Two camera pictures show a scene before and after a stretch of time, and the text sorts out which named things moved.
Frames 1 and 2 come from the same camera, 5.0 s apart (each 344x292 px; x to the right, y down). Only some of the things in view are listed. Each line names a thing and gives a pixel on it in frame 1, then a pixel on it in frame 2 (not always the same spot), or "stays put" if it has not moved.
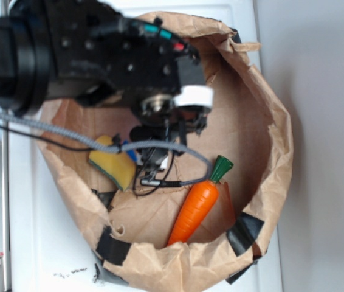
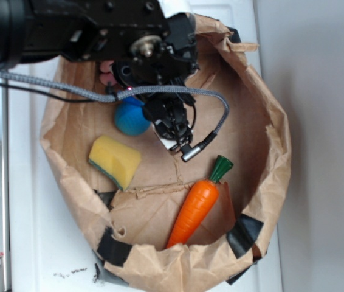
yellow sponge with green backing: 118,166 stays put
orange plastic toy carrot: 199,202 stays put
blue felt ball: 132,152 -> 129,117
